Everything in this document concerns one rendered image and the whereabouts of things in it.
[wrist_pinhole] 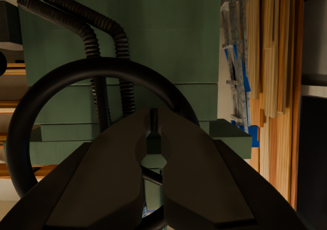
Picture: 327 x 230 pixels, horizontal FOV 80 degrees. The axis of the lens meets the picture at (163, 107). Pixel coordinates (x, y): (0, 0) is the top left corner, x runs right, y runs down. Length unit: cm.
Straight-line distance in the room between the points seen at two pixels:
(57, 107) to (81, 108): 6
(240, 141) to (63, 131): 43
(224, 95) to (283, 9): 161
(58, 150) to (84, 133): 8
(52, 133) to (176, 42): 36
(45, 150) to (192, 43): 43
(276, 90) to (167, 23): 146
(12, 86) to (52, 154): 327
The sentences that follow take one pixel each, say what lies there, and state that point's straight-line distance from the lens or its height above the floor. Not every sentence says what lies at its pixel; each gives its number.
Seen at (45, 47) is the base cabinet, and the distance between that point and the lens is 52.
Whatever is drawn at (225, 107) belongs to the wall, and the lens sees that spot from 313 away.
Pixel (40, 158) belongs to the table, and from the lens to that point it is 57.
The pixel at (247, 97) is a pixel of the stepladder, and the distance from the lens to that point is 133.
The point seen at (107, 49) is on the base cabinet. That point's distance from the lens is 47.
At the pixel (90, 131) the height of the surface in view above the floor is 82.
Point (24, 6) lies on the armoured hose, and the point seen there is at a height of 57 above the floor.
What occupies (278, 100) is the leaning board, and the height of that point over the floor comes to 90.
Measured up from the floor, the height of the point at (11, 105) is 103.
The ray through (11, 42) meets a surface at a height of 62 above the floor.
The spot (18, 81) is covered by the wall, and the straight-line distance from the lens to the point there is 373.
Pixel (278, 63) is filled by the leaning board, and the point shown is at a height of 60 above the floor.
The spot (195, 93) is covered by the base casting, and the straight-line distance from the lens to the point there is 47.
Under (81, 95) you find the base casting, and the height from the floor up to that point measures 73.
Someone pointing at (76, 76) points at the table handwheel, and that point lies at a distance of 29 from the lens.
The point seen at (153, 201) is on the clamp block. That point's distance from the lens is 44.
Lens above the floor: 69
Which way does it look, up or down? 9 degrees up
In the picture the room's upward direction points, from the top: 179 degrees clockwise
